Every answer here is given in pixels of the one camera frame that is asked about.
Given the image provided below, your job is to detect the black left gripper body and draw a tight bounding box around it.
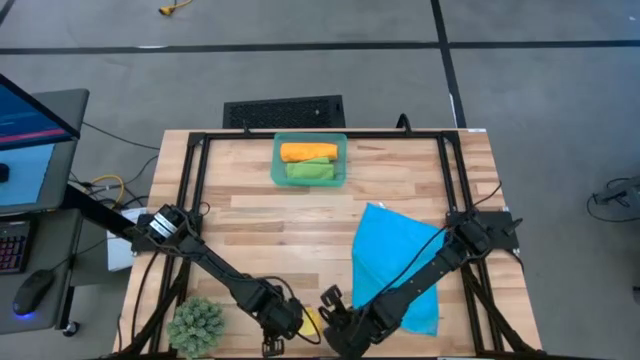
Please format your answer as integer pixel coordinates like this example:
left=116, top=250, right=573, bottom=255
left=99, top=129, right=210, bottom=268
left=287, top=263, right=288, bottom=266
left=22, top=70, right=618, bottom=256
left=257, top=294, right=306, bottom=341

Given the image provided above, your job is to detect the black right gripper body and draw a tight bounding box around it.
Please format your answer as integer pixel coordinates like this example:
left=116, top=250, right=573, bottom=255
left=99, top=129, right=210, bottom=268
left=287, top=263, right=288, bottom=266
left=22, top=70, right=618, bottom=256
left=322, top=307, right=396, bottom=359

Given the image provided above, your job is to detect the yellow microfiber towel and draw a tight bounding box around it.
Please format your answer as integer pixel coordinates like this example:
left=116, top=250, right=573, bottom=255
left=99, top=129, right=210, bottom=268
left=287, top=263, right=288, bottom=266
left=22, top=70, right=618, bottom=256
left=298, top=306, right=324, bottom=337

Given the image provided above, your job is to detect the blue microfiber towel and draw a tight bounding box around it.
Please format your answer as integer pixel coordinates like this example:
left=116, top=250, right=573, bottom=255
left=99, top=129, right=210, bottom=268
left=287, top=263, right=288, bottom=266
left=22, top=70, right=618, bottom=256
left=351, top=202, right=448, bottom=337

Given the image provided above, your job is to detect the green microfiber towel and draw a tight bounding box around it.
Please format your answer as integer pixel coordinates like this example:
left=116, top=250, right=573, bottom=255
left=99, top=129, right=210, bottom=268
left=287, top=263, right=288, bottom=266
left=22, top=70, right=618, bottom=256
left=285, top=157, right=335, bottom=182

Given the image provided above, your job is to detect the orange microfiber towel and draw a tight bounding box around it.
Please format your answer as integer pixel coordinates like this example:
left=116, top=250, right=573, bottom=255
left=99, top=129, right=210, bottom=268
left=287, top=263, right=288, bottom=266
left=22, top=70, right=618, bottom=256
left=279, top=142, right=340, bottom=164

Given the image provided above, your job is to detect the teal translucent plastic basket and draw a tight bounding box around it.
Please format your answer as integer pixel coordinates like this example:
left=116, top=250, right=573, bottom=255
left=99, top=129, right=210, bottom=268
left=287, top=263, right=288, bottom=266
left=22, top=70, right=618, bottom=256
left=272, top=131, right=349, bottom=189

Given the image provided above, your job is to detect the artificial plant in pot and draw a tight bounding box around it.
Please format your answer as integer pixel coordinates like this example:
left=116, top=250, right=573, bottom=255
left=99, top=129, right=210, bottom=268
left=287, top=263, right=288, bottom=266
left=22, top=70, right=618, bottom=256
left=165, top=296, right=228, bottom=360

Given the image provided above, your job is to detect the white box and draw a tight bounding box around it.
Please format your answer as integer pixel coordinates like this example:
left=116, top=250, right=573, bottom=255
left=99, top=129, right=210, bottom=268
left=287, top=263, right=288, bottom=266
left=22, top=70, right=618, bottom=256
left=105, top=207, right=146, bottom=273

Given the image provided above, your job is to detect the black floor vent grille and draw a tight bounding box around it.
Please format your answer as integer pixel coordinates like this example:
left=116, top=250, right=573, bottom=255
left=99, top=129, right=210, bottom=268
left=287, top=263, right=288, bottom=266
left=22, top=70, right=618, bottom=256
left=222, top=94, right=347, bottom=130

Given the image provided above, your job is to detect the black computer mouse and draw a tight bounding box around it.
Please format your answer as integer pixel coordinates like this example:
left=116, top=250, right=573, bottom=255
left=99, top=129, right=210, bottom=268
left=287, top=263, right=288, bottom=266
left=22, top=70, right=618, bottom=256
left=11, top=268, right=56, bottom=318

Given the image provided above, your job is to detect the grey desk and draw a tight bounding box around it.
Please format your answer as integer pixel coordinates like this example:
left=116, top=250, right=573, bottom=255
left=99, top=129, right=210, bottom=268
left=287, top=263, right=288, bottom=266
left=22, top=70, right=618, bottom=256
left=0, top=207, right=85, bottom=336

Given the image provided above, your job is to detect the computer monitor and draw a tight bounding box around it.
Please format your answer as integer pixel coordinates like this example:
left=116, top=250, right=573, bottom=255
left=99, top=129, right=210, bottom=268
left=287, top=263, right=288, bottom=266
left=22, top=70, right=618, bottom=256
left=0, top=88, right=91, bottom=219

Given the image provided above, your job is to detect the black keyboard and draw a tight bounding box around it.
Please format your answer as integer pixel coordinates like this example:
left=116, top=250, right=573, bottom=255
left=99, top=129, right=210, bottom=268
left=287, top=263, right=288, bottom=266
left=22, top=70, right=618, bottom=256
left=0, top=219, right=32, bottom=276

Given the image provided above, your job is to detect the monitor with blue screen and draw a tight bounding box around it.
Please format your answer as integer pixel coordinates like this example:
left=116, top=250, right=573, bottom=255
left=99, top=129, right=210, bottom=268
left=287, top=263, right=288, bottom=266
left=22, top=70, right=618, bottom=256
left=0, top=73, right=82, bottom=152

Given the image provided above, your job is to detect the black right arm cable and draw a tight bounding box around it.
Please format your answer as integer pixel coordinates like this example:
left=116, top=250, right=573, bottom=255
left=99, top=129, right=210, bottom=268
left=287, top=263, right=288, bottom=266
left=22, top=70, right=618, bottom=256
left=357, top=180, right=504, bottom=314

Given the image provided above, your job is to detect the black aluminium table frame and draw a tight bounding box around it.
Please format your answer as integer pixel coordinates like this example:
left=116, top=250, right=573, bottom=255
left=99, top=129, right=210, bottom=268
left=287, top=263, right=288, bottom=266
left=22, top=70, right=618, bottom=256
left=117, top=128, right=544, bottom=360

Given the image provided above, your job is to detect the yellow floor cable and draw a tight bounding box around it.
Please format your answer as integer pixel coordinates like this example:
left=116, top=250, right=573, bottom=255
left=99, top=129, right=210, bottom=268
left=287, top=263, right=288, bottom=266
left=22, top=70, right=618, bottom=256
left=89, top=173, right=125, bottom=206

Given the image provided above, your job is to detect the black floor cable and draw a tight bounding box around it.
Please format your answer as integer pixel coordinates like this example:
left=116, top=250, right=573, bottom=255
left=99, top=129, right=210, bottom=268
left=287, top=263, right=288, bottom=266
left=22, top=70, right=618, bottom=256
left=81, top=121, right=161, bottom=152

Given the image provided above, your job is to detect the yellow cord plug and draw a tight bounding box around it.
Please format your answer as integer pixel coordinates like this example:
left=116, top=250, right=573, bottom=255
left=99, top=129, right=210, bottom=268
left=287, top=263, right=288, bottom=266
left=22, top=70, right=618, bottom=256
left=158, top=0, right=195, bottom=17

